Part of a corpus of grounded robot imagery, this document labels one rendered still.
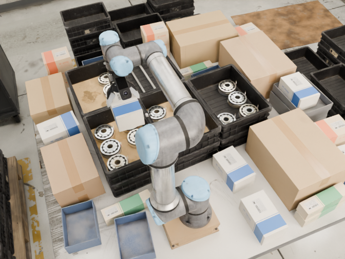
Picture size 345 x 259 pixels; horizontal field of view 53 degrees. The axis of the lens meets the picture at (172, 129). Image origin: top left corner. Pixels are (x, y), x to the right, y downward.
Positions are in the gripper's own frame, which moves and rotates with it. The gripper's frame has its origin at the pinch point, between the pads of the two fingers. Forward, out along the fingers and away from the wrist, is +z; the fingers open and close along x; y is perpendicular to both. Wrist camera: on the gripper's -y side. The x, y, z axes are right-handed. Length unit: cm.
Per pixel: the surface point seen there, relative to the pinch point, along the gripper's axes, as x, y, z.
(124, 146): 4.8, -1.2, 27.9
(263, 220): -41, -61, 33
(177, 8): -86, 160, 59
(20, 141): 80, 106, 110
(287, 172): -58, -50, 21
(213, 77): -56, 23, 22
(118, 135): 5.8, 6.9, 27.8
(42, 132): 42, 20, 23
